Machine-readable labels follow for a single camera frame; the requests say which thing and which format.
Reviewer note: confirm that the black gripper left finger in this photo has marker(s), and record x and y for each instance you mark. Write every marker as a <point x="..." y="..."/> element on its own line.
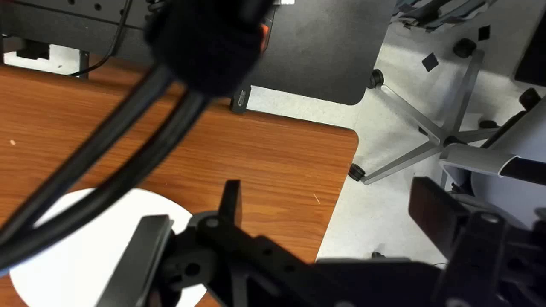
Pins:
<point x="131" y="280"/>

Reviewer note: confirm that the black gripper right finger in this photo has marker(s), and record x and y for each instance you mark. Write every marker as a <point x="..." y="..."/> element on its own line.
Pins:
<point x="471" y="273"/>

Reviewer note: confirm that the white bowl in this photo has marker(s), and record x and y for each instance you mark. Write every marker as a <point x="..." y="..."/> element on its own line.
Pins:
<point x="75" y="271"/>

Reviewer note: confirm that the office chair base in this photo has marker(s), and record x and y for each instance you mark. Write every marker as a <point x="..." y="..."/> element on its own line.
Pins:
<point x="438" y="136"/>

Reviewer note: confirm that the black computer case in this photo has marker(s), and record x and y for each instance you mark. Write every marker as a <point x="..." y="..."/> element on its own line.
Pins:
<point x="319" y="48"/>

